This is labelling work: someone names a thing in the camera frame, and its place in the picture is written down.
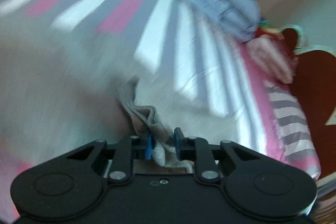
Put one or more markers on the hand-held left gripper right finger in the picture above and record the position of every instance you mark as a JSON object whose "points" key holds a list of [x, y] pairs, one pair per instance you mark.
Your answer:
{"points": [[177, 144]]}

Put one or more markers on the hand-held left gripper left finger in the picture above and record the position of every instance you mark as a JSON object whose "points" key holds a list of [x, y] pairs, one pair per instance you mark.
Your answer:
{"points": [[148, 146]]}

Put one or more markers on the grey pants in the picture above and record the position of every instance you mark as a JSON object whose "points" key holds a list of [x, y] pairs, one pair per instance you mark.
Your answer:
{"points": [[52, 95]]}

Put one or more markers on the striped bed sheet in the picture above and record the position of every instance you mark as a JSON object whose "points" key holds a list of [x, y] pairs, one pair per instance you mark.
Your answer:
{"points": [[183, 43]]}

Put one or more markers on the striped pillow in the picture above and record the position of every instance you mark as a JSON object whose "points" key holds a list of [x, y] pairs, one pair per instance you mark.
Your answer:
{"points": [[291, 129]]}

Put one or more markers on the folded pink blanket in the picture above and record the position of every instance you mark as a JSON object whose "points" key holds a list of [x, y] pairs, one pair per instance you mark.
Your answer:
{"points": [[270, 58]]}

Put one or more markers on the colourful patterned cloth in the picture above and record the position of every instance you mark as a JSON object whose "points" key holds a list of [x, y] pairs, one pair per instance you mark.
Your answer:
{"points": [[265, 29]]}

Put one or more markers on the red wooden headboard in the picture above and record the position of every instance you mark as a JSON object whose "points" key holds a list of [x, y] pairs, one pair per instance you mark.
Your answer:
{"points": [[312, 82]]}

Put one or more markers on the folded light blue quilt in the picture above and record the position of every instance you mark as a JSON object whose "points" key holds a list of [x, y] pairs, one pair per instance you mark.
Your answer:
{"points": [[218, 1]]}

